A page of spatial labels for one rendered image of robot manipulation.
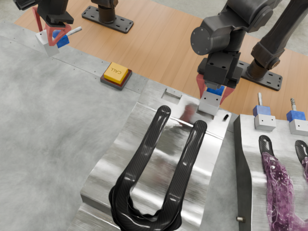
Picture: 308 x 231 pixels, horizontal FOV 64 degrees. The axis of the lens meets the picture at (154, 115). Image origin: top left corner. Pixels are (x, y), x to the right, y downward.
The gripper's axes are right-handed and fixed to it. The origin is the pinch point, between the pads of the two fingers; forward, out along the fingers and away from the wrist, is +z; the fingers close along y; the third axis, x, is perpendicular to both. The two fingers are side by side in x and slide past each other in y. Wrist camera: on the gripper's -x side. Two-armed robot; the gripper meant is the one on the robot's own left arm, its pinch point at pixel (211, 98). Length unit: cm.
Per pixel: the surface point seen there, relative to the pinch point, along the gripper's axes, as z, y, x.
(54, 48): -3.0, -46.9, -5.2
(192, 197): 12.0, 4.1, -23.0
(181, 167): 12.5, -0.9, -15.6
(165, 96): 5.9, -13.6, 2.5
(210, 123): 6.9, 1.8, -1.9
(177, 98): 6.1, -9.9, 3.5
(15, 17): 42, -178, 91
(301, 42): 39, 47, 193
